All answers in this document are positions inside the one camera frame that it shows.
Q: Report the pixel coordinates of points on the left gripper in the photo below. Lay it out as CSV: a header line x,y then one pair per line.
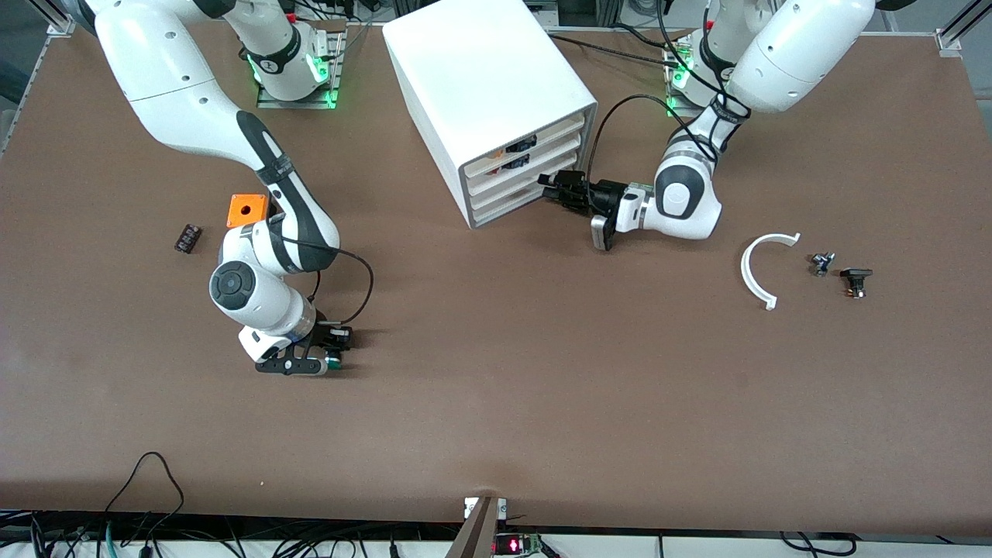
x,y
605,197

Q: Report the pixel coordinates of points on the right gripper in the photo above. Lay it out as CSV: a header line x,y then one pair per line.
x,y
326,334

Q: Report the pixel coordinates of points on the green push button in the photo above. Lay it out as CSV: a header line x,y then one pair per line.
x,y
334,361

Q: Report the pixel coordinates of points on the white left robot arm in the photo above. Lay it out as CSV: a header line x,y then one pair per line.
x,y
798,54

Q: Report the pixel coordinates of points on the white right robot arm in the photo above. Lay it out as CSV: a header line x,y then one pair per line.
x,y
170,85

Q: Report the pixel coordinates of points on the black button holder part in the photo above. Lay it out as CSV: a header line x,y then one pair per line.
x,y
856,275

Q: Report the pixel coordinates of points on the orange box with hole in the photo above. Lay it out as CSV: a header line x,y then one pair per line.
x,y
242,209

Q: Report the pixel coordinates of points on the small black contact block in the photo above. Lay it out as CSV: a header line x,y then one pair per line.
x,y
187,238

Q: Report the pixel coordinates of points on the white curved plastic arc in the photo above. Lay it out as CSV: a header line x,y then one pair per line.
x,y
744,271

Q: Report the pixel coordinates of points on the small grey metal part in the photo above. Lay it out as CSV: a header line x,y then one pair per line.
x,y
821,265

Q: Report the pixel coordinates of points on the device with red display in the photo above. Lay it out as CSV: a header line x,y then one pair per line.
x,y
511,545

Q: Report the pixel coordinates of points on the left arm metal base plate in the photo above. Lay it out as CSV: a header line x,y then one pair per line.
x,y
678,108

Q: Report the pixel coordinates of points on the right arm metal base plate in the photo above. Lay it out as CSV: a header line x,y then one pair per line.
x,y
302,104

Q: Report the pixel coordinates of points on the camera mount post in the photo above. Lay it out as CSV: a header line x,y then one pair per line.
x,y
477,535

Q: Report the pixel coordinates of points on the aluminium frame profile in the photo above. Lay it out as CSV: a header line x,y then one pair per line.
x,y
961,23
54,15

